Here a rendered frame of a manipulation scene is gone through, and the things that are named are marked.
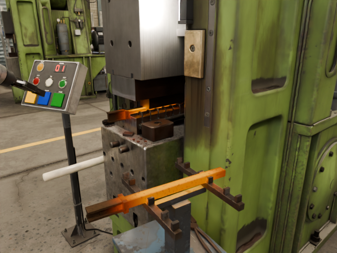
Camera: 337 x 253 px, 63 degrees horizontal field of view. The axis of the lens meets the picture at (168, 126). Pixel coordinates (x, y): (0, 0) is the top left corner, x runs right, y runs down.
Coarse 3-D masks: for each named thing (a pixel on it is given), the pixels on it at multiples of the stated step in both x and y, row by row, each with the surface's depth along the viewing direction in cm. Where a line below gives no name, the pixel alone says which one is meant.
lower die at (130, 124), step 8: (184, 104) 143; (136, 112) 125; (144, 112) 128; (152, 112) 128; (160, 112) 128; (168, 112) 131; (176, 112) 134; (120, 120) 131; (128, 120) 125; (136, 120) 120; (144, 120) 123; (128, 128) 126; (136, 128) 121
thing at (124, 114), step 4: (172, 104) 140; (136, 108) 129; (140, 108) 129; (144, 108) 129; (152, 108) 132; (108, 112) 119; (112, 112) 118; (116, 112) 120; (120, 112) 122; (124, 112) 123; (128, 112) 123; (132, 112) 125; (108, 116) 119; (112, 116) 120; (116, 116) 121; (120, 116) 122; (124, 116) 124; (128, 116) 123; (108, 120) 119; (112, 120) 120; (116, 120) 121
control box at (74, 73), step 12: (36, 60) 160; (36, 72) 158; (48, 72) 154; (60, 72) 151; (72, 72) 147; (84, 72) 152; (36, 84) 155; (72, 84) 146; (24, 96) 157; (72, 96) 146; (36, 108) 159; (48, 108) 148; (60, 108) 145; (72, 108) 148
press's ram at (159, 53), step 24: (120, 0) 110; (144, 0) 102; (168, 0) 109; (120, 24) 114; (144, 24) 105; (168, 24) 112; (120, 48) 117; (144, 48) 108; (168, 48) 115; (120, 72) 122; (144, 72) 110; (168, 72) 119
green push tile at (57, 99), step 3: (54, 93) 148; (57, 93) 147; (60, 93) 146; (54, 96) 147; (57, 96) 147; (60, 96) 146; (63, 96) 145; (54, 99) 147; (57, 99) 146; (60, 99) 145; (63, 99) 145; (51, 102) 147; (54, 102) 146; (57, 102) 146; (60, 102) 145; (51, 105) 147; (54, 105) 146; (57, 105) 145; (60, 105) 144
